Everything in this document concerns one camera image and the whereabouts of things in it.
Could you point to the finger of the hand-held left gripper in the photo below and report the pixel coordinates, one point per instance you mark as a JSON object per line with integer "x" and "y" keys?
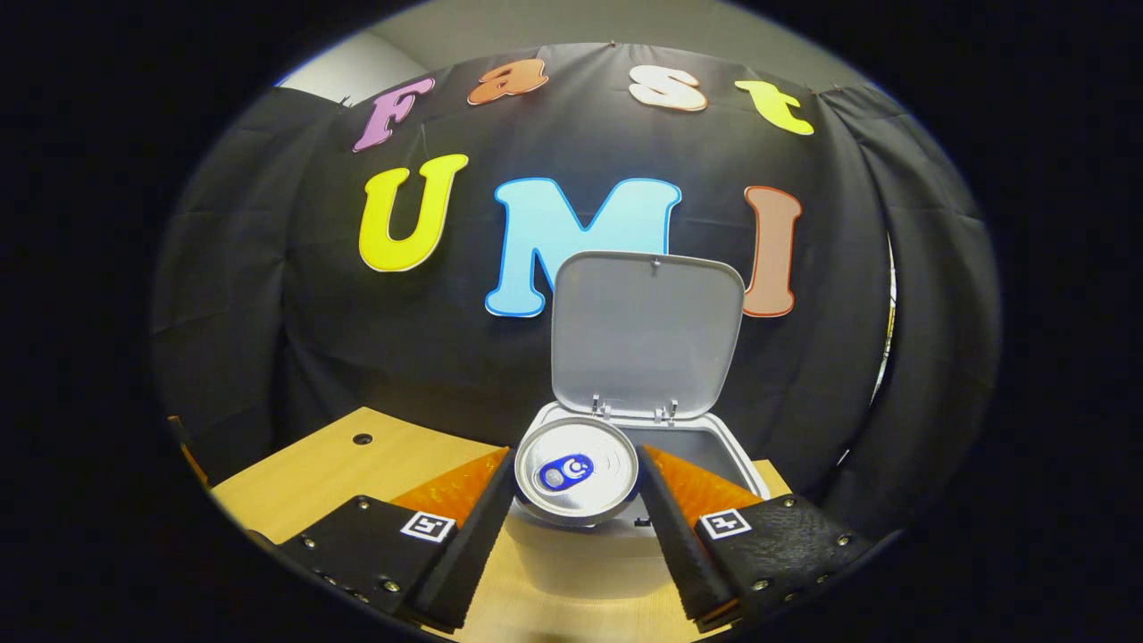
{"x": 189, "y": 455}

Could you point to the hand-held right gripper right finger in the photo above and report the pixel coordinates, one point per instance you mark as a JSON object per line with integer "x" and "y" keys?
{"x": 679, "y": 545}

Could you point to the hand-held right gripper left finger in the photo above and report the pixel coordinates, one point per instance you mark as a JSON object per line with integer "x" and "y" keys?
{"x": 473, "y": 545}

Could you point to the blue pop can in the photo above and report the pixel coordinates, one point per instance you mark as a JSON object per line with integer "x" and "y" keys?
{"x": 580, "y": 491}

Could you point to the white desktop garbage bin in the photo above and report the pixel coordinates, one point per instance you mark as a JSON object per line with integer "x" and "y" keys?
{"x": 647, "y": 330}

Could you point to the wooden desktop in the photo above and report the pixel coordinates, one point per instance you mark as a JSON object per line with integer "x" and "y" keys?
{"x": 330, "y": 473}

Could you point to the black backdrop cloth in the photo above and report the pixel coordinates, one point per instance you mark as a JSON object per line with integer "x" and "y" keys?
{"x": 402, "y": 357}

